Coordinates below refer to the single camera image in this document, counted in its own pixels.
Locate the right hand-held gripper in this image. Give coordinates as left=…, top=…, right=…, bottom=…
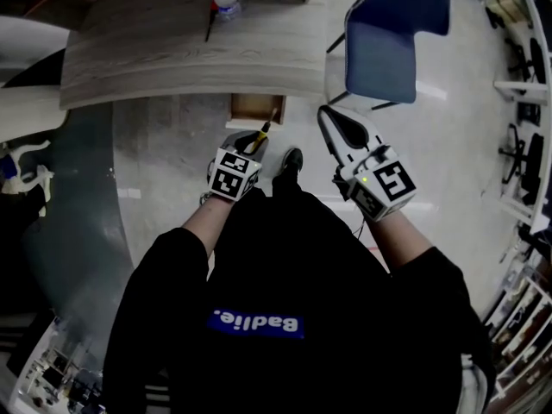
left=317, top=103, right=418, bottom=223

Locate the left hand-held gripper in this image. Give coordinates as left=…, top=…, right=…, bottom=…
left=206, top=129, right=271, bottom=204

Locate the yellow black screwdriver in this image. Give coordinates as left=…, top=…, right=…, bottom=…
left=243, top=107, right=279, bottom=154

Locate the wooden drawer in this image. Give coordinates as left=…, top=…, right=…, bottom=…
left=225, top=93, right=287, bottom=130

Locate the person's right forearm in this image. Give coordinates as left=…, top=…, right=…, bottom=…
left=365, top=208, right=435, bottom=275

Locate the person's left forearm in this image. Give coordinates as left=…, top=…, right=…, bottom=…
left=180, top=194, right=237, bottom=259

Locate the person's black shoe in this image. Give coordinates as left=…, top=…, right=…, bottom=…
left=279, top=147, right=304, bottom=177

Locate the person's black trouser leg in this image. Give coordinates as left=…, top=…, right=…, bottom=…
left=270, top=169, right=304, bottom=198

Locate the blue chair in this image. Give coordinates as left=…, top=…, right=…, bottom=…
left=325, top=0, right=452, bottom=112

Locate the red black thin tool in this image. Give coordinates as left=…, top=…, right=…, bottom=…
left=204, top=0, right=219, bottom=44

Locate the person's black sweatshirt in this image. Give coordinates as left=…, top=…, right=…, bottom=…
left=101, top=186, right=498, bottom=414

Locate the black office chair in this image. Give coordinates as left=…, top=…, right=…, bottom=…
left=498, top=122, right=547, bottom=206
left=504, top=35, right=549, bottom=86

